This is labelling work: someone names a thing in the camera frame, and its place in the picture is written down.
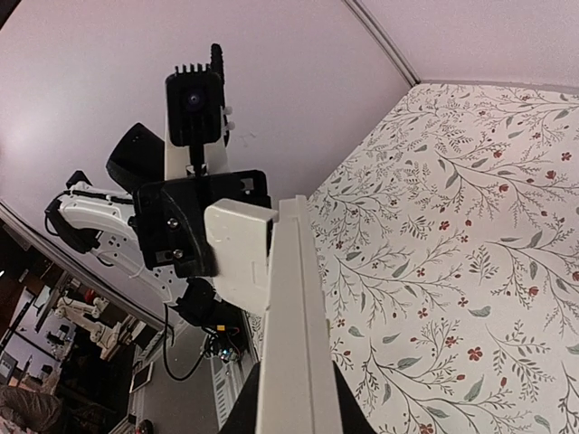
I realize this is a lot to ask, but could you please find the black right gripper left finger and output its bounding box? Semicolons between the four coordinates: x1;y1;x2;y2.
218;362;261;434

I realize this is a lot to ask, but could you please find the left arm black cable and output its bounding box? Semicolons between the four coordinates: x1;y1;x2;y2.
209;42;226;87

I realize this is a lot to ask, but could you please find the floral patterned table mat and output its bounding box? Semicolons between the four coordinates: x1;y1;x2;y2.
246;80;579;434

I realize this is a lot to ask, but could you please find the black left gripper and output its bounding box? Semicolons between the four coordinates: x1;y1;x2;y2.
134;170;271;278

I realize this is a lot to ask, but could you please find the white remote control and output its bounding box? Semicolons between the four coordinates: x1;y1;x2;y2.
255;195;343;433

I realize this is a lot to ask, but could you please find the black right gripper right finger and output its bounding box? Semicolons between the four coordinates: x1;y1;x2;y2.
333;362;375;434

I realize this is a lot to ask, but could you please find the white battery cover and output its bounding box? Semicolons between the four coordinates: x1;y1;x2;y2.
204;199;278;316

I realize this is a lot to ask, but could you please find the left aluminium frame post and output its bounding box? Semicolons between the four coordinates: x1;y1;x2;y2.
343;0;421;87

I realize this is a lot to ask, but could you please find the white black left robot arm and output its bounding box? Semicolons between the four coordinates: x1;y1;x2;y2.
45;123;277;328

